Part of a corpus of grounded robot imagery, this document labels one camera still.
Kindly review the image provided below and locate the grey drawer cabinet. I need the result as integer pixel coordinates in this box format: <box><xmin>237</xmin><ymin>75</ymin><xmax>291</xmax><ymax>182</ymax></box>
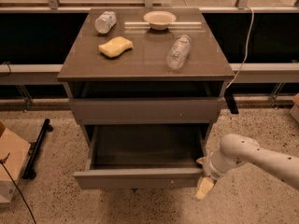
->
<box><xmin>58</xmin><ymin>8</ymin><xmax>234</xmax><ymax>142</ymax></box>

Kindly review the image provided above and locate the grey drawer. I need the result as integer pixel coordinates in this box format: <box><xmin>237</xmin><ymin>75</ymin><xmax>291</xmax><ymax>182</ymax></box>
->
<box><xmin>74</xmin><ymin>124</ymin><xmax>204</xmax><ymax>189</ymax></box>
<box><xmin>70</xmin><ymin>98</ymin><xmax>223</xmax><ymax>125</ymax></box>

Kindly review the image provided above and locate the yellow sponge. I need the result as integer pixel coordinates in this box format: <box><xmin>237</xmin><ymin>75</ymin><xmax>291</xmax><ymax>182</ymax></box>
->
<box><xmin>98</xmin><ymin>36</ymin><xmax>133</xmax><ymax>58</ymax></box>

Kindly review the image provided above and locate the black bracket foot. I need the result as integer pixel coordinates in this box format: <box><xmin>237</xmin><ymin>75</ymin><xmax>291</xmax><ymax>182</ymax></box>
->
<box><xmin>224</xmin><ymin>94</ymin><xmax>238</xmax><ymax>114</ymax></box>

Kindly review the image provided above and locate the clear bottle with red label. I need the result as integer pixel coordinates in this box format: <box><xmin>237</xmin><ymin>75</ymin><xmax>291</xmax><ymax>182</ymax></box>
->
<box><xmin>166</xmin><ymin>35</ymin><xmax>192</xmax><ymax>70</ymax></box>

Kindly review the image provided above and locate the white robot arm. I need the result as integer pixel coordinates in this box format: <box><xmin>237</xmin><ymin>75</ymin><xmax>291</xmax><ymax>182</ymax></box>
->
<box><xmin>195</xmin><ymin>133</ymin><xmax>299</xmax><ymax>200</ymax></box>

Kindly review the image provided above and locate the cardboard box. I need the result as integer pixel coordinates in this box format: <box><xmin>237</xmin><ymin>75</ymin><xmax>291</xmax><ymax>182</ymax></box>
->
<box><xmin>0</xmin><ymin>122</ymin><xmax>30</xmax><ymax>203</ymax></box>

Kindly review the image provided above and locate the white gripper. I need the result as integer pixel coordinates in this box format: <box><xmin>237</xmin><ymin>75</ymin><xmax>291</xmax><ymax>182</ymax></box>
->
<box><xmin>195</xmin><ymin>151</ymin><xmax>231</xmax><ymax>200</ymax></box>

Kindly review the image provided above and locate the white cable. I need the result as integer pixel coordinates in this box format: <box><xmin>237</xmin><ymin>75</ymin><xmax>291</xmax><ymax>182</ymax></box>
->
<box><xmin>225</xmin><ymin>6</ymin><xmax>255</xmax><ymax>90</ymax></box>

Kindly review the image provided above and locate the grey top drawer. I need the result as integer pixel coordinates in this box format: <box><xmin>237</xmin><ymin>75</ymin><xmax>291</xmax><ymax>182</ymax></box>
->
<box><xmin>70</xmin><ymin>98</ymin><xmax>223</xmax><ymax>125</ymax></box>

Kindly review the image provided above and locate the black cable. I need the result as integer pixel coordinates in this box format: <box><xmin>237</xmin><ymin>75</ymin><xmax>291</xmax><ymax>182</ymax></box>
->
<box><xmin>0</xmin><ymin>161</ymin><xmax>37</xmax><ymax>224</ymax></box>

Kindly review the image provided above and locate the white bowl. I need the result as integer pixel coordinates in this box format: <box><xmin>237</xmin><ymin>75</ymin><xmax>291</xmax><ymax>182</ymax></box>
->
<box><xmin>143</xmin><ymin>11</ymin><xmax>177</xmax><ymax>31</ymax></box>

